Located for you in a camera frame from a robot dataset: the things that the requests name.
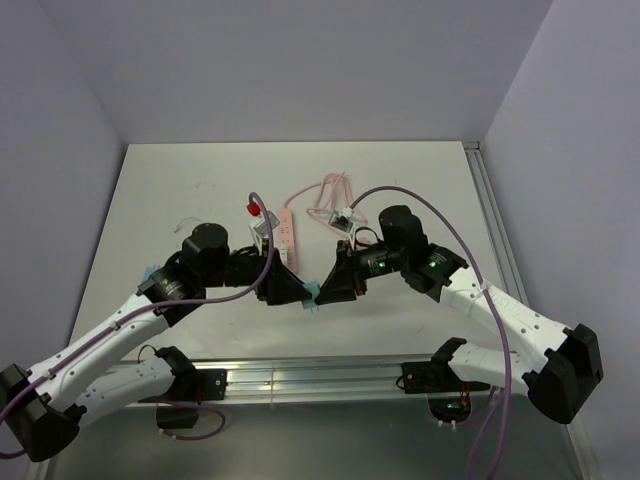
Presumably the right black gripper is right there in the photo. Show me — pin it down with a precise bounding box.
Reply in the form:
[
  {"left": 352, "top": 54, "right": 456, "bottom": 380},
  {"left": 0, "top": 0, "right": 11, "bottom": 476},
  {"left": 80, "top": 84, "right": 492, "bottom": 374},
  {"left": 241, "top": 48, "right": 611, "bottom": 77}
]
[{"left": 316, "top": 239, "right": 407, "bottom": 305}]

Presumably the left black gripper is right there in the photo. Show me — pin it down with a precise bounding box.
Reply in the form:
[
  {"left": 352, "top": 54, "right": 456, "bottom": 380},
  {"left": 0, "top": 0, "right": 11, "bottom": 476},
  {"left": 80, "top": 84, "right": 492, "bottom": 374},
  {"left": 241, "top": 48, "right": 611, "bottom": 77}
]
[{"left": 202, "top": 238, "right": 311, "bottom": 305}]

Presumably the teal plug adapter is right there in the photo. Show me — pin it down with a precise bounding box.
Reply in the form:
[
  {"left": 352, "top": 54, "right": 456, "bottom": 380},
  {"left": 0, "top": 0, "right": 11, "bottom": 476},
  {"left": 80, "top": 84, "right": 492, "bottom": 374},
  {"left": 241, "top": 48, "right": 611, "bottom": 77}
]
[{"left": 302, "top": 281, "right": 320, "bottom": 311}]

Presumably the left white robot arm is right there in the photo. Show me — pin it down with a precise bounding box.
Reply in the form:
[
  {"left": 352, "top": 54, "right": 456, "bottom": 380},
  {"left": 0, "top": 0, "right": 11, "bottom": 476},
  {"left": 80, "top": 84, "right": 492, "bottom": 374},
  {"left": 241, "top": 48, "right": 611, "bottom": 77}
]
[{"left": 1, "top": 223, "right": 312, "bottom": 462}]

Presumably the blue plug adapter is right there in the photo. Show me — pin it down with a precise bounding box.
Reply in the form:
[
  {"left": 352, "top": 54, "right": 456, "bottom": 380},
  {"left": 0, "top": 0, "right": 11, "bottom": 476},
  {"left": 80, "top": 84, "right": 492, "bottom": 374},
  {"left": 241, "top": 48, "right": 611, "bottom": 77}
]
[{"left": 142, "top": 267, "right": 156, "bottom": 282}]

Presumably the pink power strip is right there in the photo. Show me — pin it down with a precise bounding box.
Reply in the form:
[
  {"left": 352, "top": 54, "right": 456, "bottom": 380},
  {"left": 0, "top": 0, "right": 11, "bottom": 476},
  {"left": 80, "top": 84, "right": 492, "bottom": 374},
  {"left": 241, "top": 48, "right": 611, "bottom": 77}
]
[{"left": 276, "top": 207, "right": 299, "bottom": 274}]

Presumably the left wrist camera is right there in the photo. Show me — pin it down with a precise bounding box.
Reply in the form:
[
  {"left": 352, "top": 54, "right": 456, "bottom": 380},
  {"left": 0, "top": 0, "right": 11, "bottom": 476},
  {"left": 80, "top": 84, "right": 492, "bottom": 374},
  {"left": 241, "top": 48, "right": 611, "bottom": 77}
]
[{"left": 248, "top": 210, "right": 280, "bottom": 249}]

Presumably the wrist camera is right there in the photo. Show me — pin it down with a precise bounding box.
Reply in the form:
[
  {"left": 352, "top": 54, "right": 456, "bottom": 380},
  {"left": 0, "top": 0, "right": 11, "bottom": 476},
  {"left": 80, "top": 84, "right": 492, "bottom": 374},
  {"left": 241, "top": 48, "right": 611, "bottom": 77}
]
[
  {"left": 328, "top": 206, "right": 354, "bottom": 233},
  {"left": 248, "top": 210, "right": 280, "bottom": 249}
]

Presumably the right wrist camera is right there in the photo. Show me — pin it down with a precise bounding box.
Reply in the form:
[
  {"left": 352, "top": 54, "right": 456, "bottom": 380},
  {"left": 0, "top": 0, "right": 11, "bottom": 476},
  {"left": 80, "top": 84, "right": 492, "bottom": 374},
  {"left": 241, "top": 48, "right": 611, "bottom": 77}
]
[{"left": 328, "top": 206, "right": 354, "bottom": 233}]

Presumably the pink power strip cable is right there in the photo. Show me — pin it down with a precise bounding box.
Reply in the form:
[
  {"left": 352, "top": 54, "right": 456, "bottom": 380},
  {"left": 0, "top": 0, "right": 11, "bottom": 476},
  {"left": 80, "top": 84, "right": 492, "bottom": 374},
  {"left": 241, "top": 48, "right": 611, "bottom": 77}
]
[{"left": 283, "top": 171, "right": 366, "bottom": 234}]

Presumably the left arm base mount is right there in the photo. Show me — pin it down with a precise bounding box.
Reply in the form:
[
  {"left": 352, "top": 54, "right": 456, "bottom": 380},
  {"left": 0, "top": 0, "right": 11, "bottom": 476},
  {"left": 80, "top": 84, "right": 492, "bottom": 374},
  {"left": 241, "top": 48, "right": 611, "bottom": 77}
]
[{"left": 156, "top": 369, "right": 227, "bottom": 432}]

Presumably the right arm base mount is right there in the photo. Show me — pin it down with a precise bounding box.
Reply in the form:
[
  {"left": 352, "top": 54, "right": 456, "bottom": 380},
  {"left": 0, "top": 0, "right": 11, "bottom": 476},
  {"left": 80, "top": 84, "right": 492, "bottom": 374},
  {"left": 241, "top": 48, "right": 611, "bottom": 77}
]
[{"left": 395, "top": 360, "right": 491, "bottom": 422}]

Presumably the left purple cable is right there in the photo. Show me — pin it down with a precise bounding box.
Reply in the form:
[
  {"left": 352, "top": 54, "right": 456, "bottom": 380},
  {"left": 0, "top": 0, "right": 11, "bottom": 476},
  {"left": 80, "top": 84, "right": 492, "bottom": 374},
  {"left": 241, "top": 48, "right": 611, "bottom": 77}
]
[{"left": 0, "top": 192, "right": 276, "bottom": 459}]

